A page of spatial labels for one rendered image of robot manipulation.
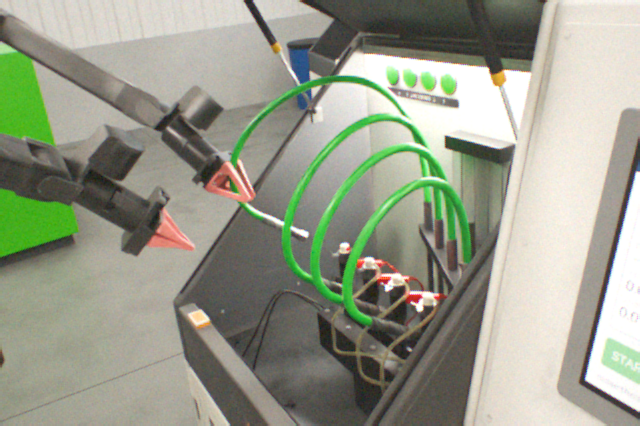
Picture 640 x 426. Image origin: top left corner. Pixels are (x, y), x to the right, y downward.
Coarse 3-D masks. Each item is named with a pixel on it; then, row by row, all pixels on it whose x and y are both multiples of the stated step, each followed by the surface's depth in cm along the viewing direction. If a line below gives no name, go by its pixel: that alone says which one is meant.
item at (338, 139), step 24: (360, 120) 99; (384, 120) 101; (408, 120) 104; (336, 144) 98; (312, 168) 97; (432, 168) 109; (288, 216) 97; (288, 240) 98; (288, 264) 100; (336, 288) 105
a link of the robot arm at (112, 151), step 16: (112, 128) 89; (96, 144) 87; (112, 144) 87; (128, 144) 88; (64, 160) 91; (80, 160) 88; (96, 160) 88; (112, 160) 88; (128, 160) 89; (48, 176) 83; (80, 176) 87; (112, 176) 89; (48, 192) 84; (64, 192) 86; (80, 192) 87
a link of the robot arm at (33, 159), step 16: (0, 144) 80; (16, 144) 82; (32, 144) 85; (48, 144) 88; (0, 160) 79; (16, 160) 80; (32, 160) 82; (48, 160) 84; (0, 176) 80; (16, 176) 81; (32, 176) 83; (64, 176) 85; (16, 192) 83; (32, 192) 84
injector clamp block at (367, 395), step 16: (320, 320) 122; (336, 320) 119; (320, 336) 124; (336, 336) 117; (352, 336) 113; (368, 336) 113; (384, 336) 114; (368, 352) 108; (384, 352) 108; (352, 368) 115; (368, 368) 109; (384, 368) 104; (400, 368) 103; (368, 384) 111; (368, 400) 113; (368, 416) 115
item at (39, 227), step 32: (0, 64) 369; (32, 64) 379; (0, 96) 373; (32, 96) 383; (0, 128) 377; (32, 128) 388; (0, 192) 386; (0, 224) 390; (32, 224) 402; (64, 224) 414; (0, 256) 396; (32, 256) 411
